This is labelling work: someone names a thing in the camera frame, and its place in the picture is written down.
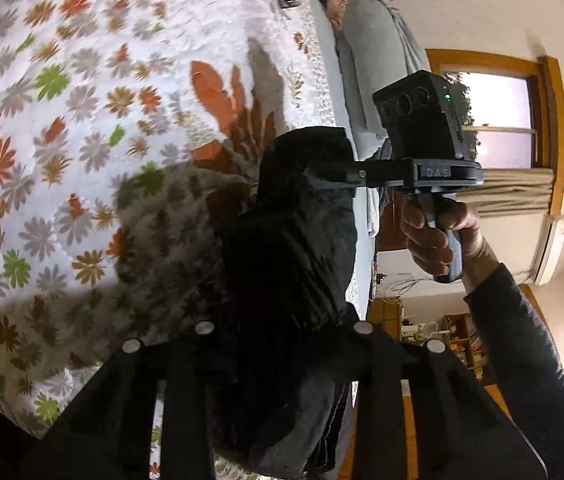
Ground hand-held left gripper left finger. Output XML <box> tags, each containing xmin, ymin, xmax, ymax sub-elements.
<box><xmin>22</xmin><ymin>320</ymin><xmax>223</xmax><ymax>480</ymax></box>

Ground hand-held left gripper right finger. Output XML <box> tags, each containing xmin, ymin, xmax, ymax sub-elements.
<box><xmin>337</xmin><ymin>321</ymin><xmax>548</xmax><ymax>480</ymax></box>

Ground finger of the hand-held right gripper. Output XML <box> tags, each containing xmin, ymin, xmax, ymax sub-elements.
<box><xmin>306</xmin><ymin>160</ymin><xmax>415</xmax><ymax>192</ymax></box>

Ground black pants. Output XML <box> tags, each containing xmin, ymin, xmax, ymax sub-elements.
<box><xmin>206</xmin><ymin>127</ymin><xmax>360</xmax><ymax>480</ymax></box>

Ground person's right forearm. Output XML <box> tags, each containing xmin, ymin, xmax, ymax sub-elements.
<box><xmin>462</xmin><ymin>260</ymin><xmax>564</xmax><ymax>480</ymax></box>

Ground person's right hand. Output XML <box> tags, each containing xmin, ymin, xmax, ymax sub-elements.
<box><xmin>401</xmin><ymin>197</ymin><xmax>499</xmax><ymax>295</ymax></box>

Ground dark wooden headboard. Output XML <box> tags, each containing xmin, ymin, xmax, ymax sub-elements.
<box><xmin>376</xmin><ymin>187</ymin><xmax>413</xmax><ymax>253</ymax></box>

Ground wooden framed window with curtain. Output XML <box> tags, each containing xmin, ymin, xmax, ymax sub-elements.
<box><xmin>426</xmin><ymin>49</ymin><xmax>564</xmax><ymax>216</ymax></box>

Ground grey pillow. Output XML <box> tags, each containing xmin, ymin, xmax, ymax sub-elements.
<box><xmin>336</xmin><ymin>0</ymin><xmax>433</xmax><ymax>136</ymax></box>

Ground dark wooden nightstand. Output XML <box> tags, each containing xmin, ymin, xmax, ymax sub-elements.
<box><xmin>366</xmin><ymin>300</ymin><xmax>405</xmax><ymax>331</ymax></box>

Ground beige curtain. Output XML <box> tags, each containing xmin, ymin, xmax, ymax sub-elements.
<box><xmin>462</xmin><ymin>167</ymin><xmax>558</xmax><ymax>216</ymax></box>

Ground white air conditioner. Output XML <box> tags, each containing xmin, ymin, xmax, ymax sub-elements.
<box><xmin>532</xmin><ymin>214</ymin><xmax>564</xmax><ymax>287</ymax></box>

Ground floral quilt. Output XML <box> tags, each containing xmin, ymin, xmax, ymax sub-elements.
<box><xmin>0</xmin><ymin>0</ymin><xmax>343</xmax><ymax>480</ymax></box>

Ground wooden wall shelf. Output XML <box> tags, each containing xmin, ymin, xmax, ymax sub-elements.
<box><xmin>442</xmin><ymin>312</ymin><xmax>488</xmax><ymax>386</ymax></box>

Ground hanging cables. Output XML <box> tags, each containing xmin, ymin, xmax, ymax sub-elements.
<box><xmin>377</xmin><ymin>272</ymin><xmax>420</xmax><ymax>306</ymax></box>

